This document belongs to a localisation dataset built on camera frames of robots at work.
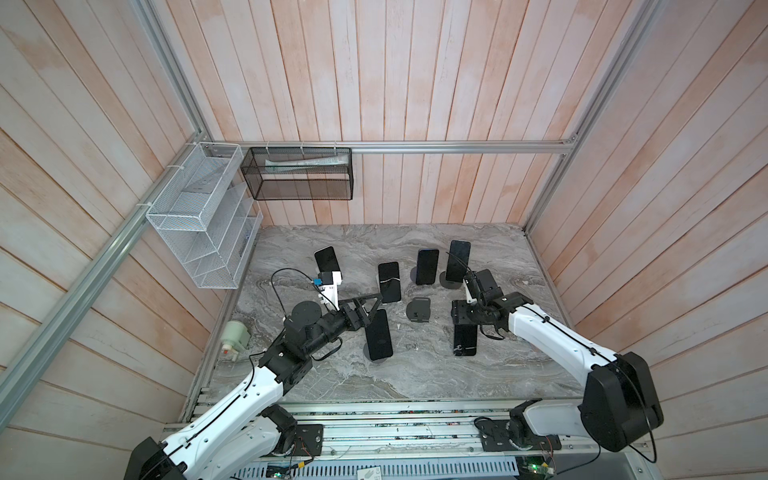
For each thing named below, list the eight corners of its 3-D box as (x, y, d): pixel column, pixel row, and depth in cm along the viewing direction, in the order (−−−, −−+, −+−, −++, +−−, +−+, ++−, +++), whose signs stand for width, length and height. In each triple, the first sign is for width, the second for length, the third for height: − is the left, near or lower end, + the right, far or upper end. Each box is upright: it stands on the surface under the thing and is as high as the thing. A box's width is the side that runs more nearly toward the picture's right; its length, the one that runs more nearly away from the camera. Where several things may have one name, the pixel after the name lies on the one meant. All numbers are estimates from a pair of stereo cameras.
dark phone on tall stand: (442, 288, 105) (450, 263, 94) (445, 264, 112) (452, 238, 101) (459, 291, 104) (469, 267, 93) (461, 267, 111) (470, 241, 100)
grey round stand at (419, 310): (407, 324, 96) (408, 318, 93) (405, 303, 101) (406, 297, 98) (431, 324, 96) (432, 318, 93) (428, 303, 101) (430, 297, 98)
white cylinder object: (226, 360, 89) (214, 349, 82) (236, 332, 94) (225, 320, 88) (244, 360, 89) (233, 349, 82) (252, 332, 94) (243, 320, 88)
